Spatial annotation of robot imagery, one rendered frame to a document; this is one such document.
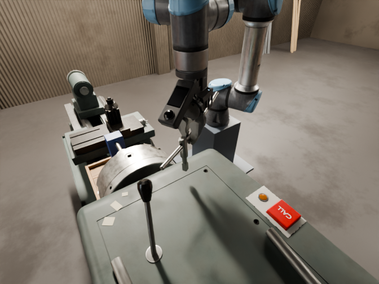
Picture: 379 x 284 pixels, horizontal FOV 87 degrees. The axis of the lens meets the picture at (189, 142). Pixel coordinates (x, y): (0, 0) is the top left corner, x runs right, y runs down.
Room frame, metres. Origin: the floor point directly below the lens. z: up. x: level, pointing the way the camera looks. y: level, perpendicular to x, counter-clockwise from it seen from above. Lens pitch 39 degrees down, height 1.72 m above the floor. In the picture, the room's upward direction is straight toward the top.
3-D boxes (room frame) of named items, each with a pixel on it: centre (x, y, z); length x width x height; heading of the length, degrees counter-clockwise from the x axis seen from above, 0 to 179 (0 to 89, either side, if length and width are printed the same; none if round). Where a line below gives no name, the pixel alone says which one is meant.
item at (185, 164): (0.40, 0.01, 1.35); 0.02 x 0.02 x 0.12
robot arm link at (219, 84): (0.97, -0.16, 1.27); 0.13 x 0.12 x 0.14; 59
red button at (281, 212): (0.28, -0.24, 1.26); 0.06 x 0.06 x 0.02; 34
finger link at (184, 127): (0.46, 0.00, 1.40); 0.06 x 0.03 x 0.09; 151
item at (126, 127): (1.06, 0.46, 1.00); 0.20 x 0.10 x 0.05; 34
